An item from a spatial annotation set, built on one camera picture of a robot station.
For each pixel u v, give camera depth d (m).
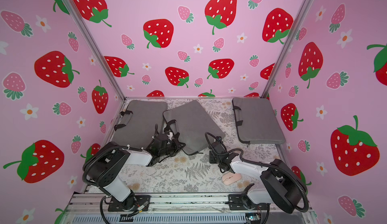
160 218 0.70
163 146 0.74
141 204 0.72
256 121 1.04
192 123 1.02
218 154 0.67
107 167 0.47
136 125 1.01
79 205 0.75
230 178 0.80
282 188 0.42
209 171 0.85
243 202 0.66
